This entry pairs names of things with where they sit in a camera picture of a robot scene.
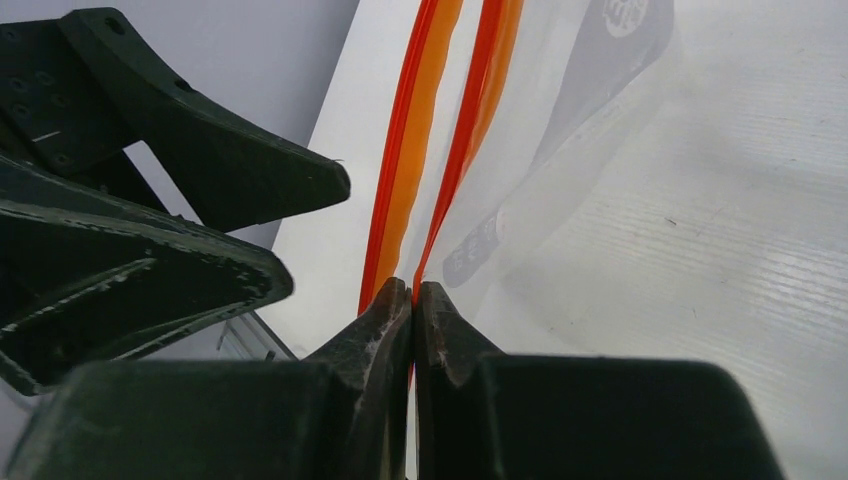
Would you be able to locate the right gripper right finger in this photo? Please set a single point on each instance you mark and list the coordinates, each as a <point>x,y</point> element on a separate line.
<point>486,414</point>

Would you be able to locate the clear zip bag orange zipper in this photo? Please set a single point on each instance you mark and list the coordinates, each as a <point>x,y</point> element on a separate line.
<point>661,179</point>

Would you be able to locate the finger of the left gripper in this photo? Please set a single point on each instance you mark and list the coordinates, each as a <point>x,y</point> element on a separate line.
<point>86,276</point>
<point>77,90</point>

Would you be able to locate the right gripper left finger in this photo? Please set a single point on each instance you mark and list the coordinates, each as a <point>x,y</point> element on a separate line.
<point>340,413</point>

